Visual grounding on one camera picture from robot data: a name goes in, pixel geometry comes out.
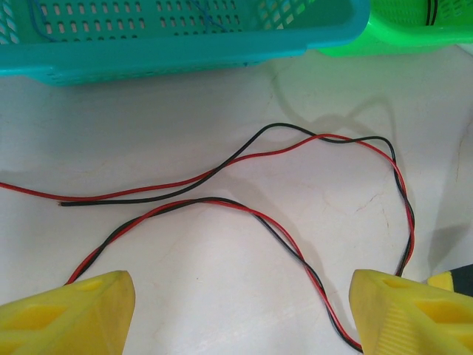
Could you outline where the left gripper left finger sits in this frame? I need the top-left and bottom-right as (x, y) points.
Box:
(0, 270), (135, 355)

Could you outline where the green plastic basket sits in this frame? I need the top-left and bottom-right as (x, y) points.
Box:
(317, 0), (473, 58)

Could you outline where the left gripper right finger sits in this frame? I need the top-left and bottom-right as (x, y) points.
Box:
(349, 268), (473, 355)

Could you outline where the thin black cable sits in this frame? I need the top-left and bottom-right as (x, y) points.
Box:
(424, 0), (439, 27)

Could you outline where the red black twisted cable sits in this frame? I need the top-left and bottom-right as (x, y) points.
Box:
(0, 124), (415, 352)

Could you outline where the teal plastic basket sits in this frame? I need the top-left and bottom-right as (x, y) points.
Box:
(0, 0), (372, 88)

